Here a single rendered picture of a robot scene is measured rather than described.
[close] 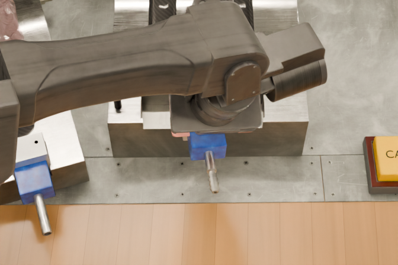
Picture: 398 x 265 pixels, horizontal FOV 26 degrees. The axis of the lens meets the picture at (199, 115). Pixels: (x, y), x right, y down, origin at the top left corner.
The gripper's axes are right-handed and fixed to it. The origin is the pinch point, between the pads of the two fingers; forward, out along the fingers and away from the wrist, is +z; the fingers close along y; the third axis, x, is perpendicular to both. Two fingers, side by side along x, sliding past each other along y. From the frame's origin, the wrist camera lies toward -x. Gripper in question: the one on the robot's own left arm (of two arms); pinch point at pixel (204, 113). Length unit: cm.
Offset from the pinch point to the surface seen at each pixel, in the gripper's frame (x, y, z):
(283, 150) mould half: 4.3, -12.1, 11.2
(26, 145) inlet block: 1.7, 22.0, 8.2
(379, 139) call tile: 4.0, -24.5, 7.9
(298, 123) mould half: 1.5, -12.9, 4.9
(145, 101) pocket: -3.5, 6.3, 10.4
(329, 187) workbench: 9.8, -17.5, 9.9
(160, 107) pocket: -2.6, 4.3, 10.8
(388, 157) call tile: 6.5, -25.1, 6.7
